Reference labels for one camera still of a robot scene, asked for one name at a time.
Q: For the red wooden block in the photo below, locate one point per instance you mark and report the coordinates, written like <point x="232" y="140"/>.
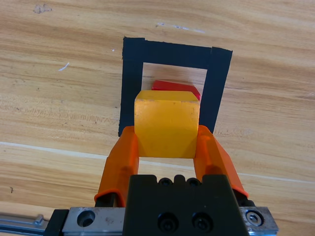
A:
<point x="172" y="86"/>

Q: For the black tape square outline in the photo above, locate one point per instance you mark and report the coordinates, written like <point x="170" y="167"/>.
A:
<point x="131" y="73"/>

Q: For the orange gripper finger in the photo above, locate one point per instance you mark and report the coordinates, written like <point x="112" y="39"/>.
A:
<point x="120" y="162"/>
<point x="216" y="159"/>

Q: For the yellow wooden block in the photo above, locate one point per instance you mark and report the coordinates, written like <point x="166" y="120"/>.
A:
<point x="167" y="127"/>

